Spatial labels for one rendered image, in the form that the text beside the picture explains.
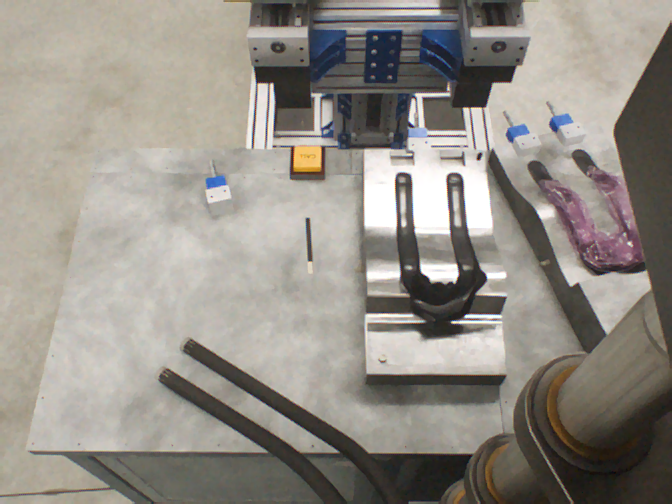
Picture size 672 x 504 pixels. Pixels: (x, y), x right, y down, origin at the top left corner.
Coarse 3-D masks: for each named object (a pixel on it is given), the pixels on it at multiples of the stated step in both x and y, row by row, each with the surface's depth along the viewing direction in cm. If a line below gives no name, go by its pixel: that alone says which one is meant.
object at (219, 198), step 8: (216, 176) 150; (224, 176) 150; (208, 184) 149; (216, 184) 149; (224, 184) 149; (208, 192) 146; (216, 192) 146; (224, 192) 146; (208, 200) 145; (216, 200) 145; (224, 200) 145; (216, 208) 147; (224, 208) 148; (232, 208) 149
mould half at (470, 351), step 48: (384, 192) 142; (432, 192) 142; (480, 192) 142; (384, 240) 135; (432, 240) 135; (480, 240) 135; (384, 288) 126; (384, 336) 129; (432, 336) 129; (480, 336) 129; (432, 384) 130; (480, 384) 130
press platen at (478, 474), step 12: (492, 444) 76; (504, 444) 76; (480, 456) 75; (492, 456) 75; (468, 468) 77; (480, 468) 75; (468, 480) 76; (480, 480) 74; (492, 480) 74; (468, 492) 76; (480, 492) 74; (492, 492) 73
